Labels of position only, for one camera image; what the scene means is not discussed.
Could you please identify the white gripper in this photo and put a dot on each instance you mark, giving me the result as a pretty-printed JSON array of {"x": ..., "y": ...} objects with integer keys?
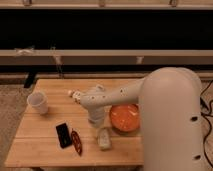
[{"x": 96, "y": 117}]

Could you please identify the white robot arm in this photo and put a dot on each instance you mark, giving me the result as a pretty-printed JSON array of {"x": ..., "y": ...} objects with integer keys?
[{"x": 169, "y": 103}]

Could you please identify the orange bowl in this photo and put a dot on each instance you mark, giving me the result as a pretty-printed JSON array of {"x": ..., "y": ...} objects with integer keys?
[{"x": 125, "y": 117}]

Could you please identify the white plastic bottle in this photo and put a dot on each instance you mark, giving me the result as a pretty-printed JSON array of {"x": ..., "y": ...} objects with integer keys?
[{"x": 76, "y": 95}]

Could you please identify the black smartphone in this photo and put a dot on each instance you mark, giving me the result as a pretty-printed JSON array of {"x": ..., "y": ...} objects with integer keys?
[{"x": 63, "y": 135}]

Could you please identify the white paper cup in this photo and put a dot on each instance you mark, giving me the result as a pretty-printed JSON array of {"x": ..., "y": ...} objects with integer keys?
[{"x": 38, "y": 101}]

